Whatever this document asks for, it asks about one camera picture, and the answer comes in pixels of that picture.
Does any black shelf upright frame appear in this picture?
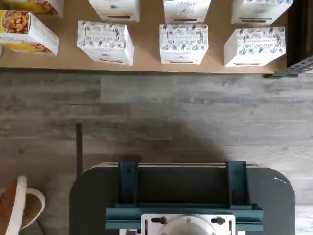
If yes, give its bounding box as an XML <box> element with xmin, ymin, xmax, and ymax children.
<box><xmin>286</xmin><ymin>0</ymin><xmax>313</xmax><ymax>71</ymax></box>

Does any thin black rod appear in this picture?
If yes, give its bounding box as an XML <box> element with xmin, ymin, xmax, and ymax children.
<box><xmin>76</xmin><ymin>123</ymin><xmax>83</xmax><ymax>177</ymax></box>

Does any white floral print box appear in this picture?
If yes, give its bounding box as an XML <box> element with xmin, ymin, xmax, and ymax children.
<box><xmin>163</xmin><ymin>0</ymin><xmax>212</xmax><ymax>24</ymax></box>
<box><xmin>159</xmin><ymin>23</ymin><xmax>209</xmax><ymax>66</ymax></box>
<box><xmin>231</xmin><ymin>0</ymin><xmax>294</xmax><ymax>25</ymax></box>
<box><xmin>77</xmin><ymin>20</ymin><xmax>134</xmax><ymax>66</ymax></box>
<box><xmin>223</xmin><ymin>26</ymin><xmax>286</xmax><ymax>68</ymax></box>
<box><xmin>88</xmin><ymin>0</ymin><xmax>141</xmax><ymax>23</ymax></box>

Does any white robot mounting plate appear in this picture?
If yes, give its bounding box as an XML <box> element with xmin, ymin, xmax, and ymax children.
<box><xmin>141</xmin><ymin>213</ymin><xmax>237</xmax><ymax>235</ymax></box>

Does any teal vertical frame bar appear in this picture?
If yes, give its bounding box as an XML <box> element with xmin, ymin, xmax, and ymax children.
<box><xmin>118</xmin><ymin>161</ymin><xmax>139</xmax><ymax>205</ymax></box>
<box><xmin>226</xmin><ymin>161</ymin><xmax>247</xmax><ymax>205</ymax></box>

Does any brown lower shelf board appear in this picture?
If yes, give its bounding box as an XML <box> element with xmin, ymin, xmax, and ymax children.
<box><xmin>0</xmin><ymin>0</ymin><xmax>294</xmax><ymax>75</ymax></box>

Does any white and wood chair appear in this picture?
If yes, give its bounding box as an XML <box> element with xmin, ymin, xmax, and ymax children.
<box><xmin>0</xmin><ymin>175</ymin><xmax>46</xmax><ymax>235</ymax></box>

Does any perforated metal shelf bracket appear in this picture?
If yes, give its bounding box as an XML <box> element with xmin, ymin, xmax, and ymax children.
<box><xmin>263</xmin><ymin>56</ymin><xmax>313</xmax><ymax>79</ymax></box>

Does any teal cross beam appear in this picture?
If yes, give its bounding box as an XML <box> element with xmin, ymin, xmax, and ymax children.
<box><xmin>105</xmin><ymin>202</ymin><xmax>264</xmax><ymax>235</ymax></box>

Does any grey xArm robot base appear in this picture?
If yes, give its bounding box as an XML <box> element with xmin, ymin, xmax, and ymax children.
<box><xmin>158</xmin><ymin>215</ymin><xmax>217</xmax><ymax>235</ymax></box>

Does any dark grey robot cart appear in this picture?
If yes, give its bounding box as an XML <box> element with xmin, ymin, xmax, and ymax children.
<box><xmin>69</xmin><ymin>161</ymin><xmax>296</xmax><ymax>235</ymax></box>

